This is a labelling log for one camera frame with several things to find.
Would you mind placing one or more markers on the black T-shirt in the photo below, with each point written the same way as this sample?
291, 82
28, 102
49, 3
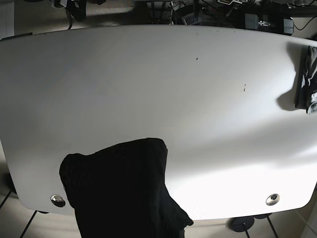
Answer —
120, 192

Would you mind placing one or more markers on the dark grey T-shirt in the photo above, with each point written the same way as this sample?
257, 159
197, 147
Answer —
306, 93

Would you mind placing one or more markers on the black power box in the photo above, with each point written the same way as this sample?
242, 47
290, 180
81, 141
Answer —
186, 16

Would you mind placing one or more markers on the left silver table grommet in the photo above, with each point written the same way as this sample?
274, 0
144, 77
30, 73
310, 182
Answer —
58, 201

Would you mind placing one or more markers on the silver table grommet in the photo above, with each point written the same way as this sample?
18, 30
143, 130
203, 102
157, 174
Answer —
58, 201
272, 199

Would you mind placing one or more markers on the round black stand base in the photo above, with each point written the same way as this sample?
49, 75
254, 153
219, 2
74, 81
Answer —
240, 224

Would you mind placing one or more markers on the right silver table grommet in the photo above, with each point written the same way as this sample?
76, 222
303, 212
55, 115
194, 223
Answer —
272, 199

